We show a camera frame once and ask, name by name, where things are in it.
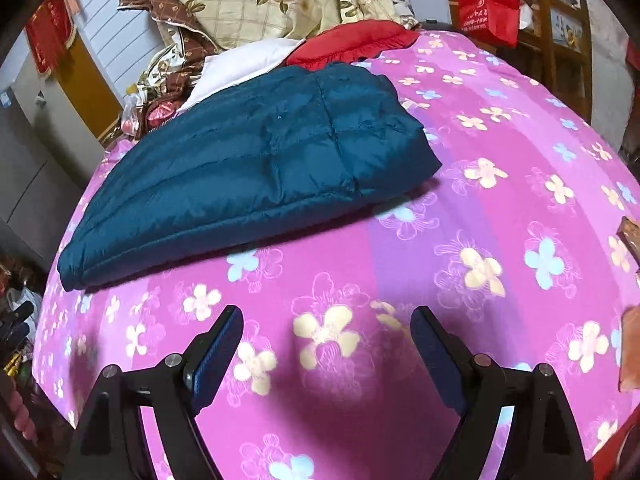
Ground dark teal down jacket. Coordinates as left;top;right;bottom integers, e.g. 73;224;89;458
56;63;440;291

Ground orange leather pouch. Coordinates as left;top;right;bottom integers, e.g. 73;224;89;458
618;306;640;392

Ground grey refrigerator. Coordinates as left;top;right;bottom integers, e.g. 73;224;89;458
0;32;103;271

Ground pink floral bed sheet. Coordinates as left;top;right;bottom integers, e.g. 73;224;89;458
32;32;639;479

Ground brown snack packet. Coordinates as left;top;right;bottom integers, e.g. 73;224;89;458
616;216;640;266

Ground clear plastic bag with red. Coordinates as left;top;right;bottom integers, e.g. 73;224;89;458
119;92;183;140

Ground white pillow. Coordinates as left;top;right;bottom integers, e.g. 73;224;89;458
177;38;305;115

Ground cream floral rose quilt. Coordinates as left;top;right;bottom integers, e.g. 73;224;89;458
118;0;414;101

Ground wooden chair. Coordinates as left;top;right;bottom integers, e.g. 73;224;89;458
491;0;594;124

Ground red shopping bag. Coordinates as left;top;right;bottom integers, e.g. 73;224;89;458
457;0;521;48

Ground red cushion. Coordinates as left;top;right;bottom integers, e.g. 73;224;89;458
284;20;420;70

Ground red hanging wall ornament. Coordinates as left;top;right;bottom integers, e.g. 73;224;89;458
25;0;76;78

